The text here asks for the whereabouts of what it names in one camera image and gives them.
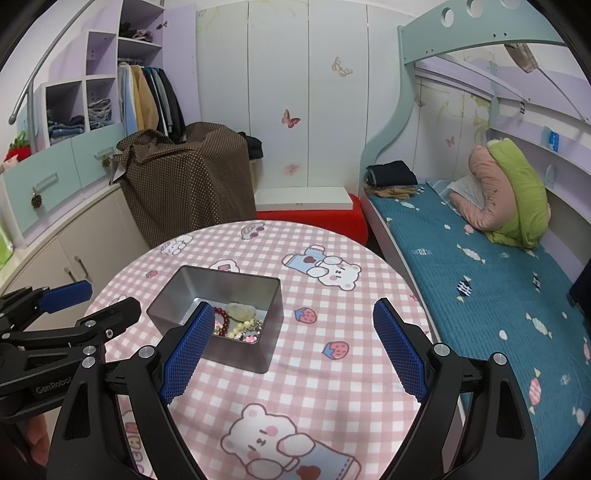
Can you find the white wardrobe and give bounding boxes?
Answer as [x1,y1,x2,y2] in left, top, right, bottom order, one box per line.
[164,0,407,222]

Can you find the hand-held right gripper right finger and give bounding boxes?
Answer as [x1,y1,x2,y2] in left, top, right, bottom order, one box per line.
[372,298,541,480]

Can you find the brown hanging cloth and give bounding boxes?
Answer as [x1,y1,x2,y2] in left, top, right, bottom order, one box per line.
[505,43,539,72]

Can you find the grey metal handrail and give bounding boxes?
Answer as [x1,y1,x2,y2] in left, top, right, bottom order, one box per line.
[8,0,77,124]

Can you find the teal white bunk bed frame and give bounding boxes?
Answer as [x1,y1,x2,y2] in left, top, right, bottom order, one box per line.
[358,0,591,287]

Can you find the black cloth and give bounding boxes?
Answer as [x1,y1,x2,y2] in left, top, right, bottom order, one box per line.
[238,131,264,161]

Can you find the teal drawer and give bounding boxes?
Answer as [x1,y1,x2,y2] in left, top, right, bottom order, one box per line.
[69,122,125,190]
[2,138,81,232]

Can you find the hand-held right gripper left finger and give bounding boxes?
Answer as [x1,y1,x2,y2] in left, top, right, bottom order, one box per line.
[46,305,215,480]

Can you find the pale green jade pendant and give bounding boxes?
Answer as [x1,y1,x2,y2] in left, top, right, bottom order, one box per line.
[225,302,257,321]

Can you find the blue candy print bedsheet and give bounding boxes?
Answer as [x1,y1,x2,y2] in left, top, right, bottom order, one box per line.
[367,180,591,480]

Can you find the folded black clothes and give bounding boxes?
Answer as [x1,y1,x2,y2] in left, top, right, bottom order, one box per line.
[365,161,417,189]

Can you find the yellow hanging garment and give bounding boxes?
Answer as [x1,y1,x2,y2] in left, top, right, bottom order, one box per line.
[129,65,160,132]

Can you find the dark red bead bracelet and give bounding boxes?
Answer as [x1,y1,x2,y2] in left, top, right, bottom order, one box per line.
[212,307,236,337]

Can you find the white pillow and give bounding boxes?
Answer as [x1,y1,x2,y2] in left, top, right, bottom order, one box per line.
[447,178,481,208]

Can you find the light blue hanging garment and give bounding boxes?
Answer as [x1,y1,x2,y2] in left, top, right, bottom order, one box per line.
[117,65,139,134]

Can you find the white board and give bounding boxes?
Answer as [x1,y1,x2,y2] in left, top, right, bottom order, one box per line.
[255,187,356,210]

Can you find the dark green hanging garment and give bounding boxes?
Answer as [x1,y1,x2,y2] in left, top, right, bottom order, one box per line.
[145,67,169,130]

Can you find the green quilt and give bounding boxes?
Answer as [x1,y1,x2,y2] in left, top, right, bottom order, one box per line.
[485,138,550,250]

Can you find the black hanging jacket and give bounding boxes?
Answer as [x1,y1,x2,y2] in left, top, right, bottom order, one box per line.
[157,68,187,144]

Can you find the red stool with white board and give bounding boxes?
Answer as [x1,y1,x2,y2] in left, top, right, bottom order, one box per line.
[256,194,370,245]

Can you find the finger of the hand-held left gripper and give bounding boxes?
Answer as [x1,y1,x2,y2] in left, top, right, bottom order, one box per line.
[0,298,141,365]
[0,280,93,333]

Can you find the beige cabinet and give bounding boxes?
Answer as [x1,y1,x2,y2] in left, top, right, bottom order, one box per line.
[0,182,153,301]

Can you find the grey metal tin box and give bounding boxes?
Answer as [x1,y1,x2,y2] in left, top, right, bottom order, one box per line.
[146,264,283,374]

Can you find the folded dark blue jeans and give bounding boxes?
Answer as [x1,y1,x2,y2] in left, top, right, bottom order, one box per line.
[47,115,86,139]

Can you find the red strawberry plush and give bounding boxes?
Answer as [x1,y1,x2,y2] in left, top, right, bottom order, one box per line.
[4,131,32,161]

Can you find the purple white shelf unit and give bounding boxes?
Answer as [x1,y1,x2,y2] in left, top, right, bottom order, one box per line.
[28,0,167,153]

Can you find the black flat object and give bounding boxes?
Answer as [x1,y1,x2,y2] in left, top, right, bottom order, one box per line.
[568,277,591,319]

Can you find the dark clothes pile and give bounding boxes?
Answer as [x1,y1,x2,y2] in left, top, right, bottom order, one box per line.
[119,22,155,43]

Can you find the folded tan clothes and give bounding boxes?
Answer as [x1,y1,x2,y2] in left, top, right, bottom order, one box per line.
[365,185,426,201]

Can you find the folded light blue jeans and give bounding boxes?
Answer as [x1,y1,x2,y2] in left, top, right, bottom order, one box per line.
[88,99,114,130]

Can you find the brown dotted cloth cover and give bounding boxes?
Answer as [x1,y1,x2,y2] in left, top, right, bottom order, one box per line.
[112,122,258,247]

